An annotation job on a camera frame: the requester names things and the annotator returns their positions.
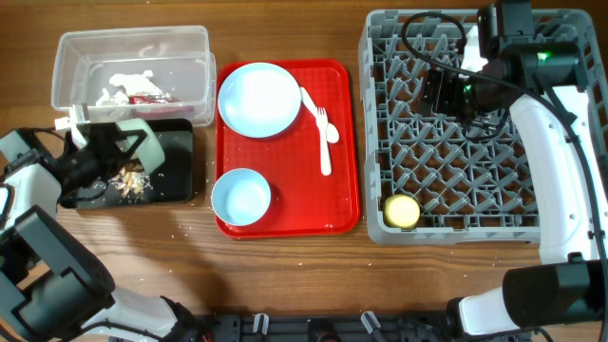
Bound pale green bowl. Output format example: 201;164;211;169
117;118;165;175

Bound red snack wrapper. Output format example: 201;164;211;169
128;94;174;105

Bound food scraps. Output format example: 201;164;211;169
109;162;153;198

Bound white napkin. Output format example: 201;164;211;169
95;70;165;106

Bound white plastic spoon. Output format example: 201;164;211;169
299;86;340;143

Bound yellow plastic cup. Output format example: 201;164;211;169
384;195;421;230

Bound white plastic fork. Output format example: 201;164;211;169
315;118;333;176

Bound small light blue bowl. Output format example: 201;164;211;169
211;168;272;226

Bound light blue plate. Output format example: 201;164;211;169
218;63;301;139

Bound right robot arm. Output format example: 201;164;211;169
420;1;607;337

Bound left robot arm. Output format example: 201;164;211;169
1;119;206;341

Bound clear plastic waste bin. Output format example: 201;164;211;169
51;26;217;126

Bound black waste tray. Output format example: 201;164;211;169
60;119;194;210

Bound red serving tray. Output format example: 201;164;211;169
215;59;360;238

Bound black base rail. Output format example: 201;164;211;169
108;311;531;342

